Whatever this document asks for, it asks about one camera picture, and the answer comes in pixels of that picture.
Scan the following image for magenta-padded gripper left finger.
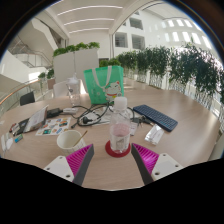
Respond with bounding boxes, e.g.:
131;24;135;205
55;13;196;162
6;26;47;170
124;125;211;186
43;143;96;187

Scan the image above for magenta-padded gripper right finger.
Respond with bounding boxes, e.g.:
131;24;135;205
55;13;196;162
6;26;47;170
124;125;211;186
130;143;185;186

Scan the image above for clear plastic water bottle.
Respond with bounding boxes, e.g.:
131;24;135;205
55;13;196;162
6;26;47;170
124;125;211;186
109;96;132;154

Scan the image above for white grid-pattern cup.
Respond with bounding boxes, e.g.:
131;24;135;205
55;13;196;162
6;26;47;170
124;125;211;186
56;129;87;157

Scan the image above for gold spoon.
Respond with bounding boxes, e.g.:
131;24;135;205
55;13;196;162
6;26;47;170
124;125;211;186
72;129;89;148

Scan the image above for white tissue pack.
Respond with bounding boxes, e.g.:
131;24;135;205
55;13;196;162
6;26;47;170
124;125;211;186
144;124;165;146

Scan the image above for flat round red coaster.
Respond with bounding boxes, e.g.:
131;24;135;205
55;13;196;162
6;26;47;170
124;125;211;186
104;139;132;158

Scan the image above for colourful sticker sheet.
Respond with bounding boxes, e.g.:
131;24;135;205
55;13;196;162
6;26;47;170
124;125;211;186
35;116;72;137

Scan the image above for white paper packet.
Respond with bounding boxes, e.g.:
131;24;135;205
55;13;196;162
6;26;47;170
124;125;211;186
129;120;140;137

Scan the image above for keys with black fob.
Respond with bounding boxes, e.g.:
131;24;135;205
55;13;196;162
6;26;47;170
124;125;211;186
131;115;155;127

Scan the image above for dark blue keyboard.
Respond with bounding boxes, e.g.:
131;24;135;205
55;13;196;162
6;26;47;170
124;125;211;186
132;104;179;133

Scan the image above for white power adapter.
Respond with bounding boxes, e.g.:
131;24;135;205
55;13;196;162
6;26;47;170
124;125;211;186
62;107;79;115

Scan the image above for black power adapter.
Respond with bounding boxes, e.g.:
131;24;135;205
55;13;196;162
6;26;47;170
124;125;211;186
46;107;64;118

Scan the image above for blue-green marker pen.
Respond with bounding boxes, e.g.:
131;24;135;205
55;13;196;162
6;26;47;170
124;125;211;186
13;133;24;144

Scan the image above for black flat case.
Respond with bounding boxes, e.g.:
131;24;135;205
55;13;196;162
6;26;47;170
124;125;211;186
13;118;31;136

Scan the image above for clear tumbler with lid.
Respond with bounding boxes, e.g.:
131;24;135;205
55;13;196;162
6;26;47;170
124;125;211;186
66;73;82;107

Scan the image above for black chair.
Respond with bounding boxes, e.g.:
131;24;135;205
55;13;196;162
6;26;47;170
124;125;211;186
19;91;36;107

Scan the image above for green cat-print tote bag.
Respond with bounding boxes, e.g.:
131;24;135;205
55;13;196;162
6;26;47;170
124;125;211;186
83;65;125;105

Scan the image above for brown planter with bushes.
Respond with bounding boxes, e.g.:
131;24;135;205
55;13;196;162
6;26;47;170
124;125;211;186
37;68;56;91

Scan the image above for glass railing with wooden handrail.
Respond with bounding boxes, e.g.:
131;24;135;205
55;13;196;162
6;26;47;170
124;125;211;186
0;77;44;111

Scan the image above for row of green hedge plants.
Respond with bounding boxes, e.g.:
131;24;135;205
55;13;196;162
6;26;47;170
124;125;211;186
99;43;224;111

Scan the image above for white cabinet topped with plants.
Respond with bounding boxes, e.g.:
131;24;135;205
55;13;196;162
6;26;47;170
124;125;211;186
52;41;101;84

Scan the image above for ceiling light strips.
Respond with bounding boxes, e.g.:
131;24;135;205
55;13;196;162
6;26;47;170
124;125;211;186
51;0;124;34

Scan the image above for black tangled cables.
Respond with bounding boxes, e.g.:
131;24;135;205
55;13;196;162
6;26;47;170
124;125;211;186
70;103;136;129

